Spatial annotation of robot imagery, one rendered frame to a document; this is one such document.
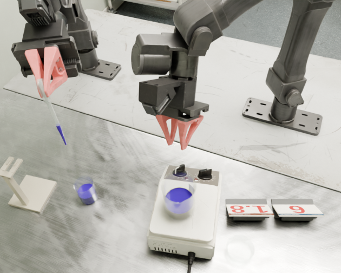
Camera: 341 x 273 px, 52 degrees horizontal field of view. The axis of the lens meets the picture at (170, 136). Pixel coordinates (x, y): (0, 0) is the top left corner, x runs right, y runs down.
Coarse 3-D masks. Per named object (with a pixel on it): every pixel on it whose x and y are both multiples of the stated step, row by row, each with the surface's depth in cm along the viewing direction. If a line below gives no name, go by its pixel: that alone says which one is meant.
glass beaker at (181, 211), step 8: (168, 176) 63; (176, 176) 64; (184, 176) 64; (192, 176) 62; (168, 184) 65; (176, 184) 66; (184, 184) 66; (192, 184) 63; (192, 192) 65; (168, 200) 59; (184, 200) 59; (192, 200) 61; (168, 208) 62; (176, 208) 61; (184, 208) 61; (192, 208) 63; (168, 216) 65; (176, 216) 63; (184, 216) 64
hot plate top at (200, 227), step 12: (204, 192) 69; (216, 192) 69; (156, 204) 68; (204, 204) 67; (216, 204) 67; (156, 216) 66; (192, 216) 66; (204, 216) 66; (156, 228) 64; (168, 228) 64; (180, 228) 64; (192, 228) 64; (204, 228) 64; (204, 240) 63
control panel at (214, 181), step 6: (168, 168) 79; (174, 168) 79; (186, 168) 79; (192, 168) 80; (192, 174) 77; (216, 174) 77; (198, 180) 74; (204, 180) 74; (210, 180) 74; (216, 180) 75
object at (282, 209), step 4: (276, 208) 74; (280, 208) 74; (284, 208) 74; (288, 208) 74; (292, 208) 74; (296, 208) 74; (300, 208) 74; (304, 208) 73; (308, 208) 73; (312, 208) 73; (316, 208) 73; (280, 212) 71; (284, 212) 71; (288, 212) 71; (292, 212) 71; (296, 212) 71; (300, 212) 71; (304, 212) 71; (308, 212) 71; (312, 212) 71; (316, 212) 71; (320, 212) 71
